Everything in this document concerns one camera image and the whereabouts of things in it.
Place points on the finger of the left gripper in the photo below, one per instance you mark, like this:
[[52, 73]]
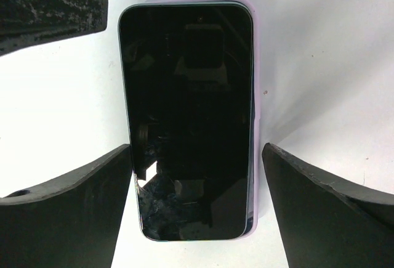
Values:
[[26, 23]]

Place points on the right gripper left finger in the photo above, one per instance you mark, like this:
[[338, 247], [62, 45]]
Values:
[[70, 221]]

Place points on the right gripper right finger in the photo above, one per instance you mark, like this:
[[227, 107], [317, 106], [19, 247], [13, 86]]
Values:
[[325, 220]]

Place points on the black phone teal edge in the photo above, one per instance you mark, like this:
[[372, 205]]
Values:
[[188, 70]]

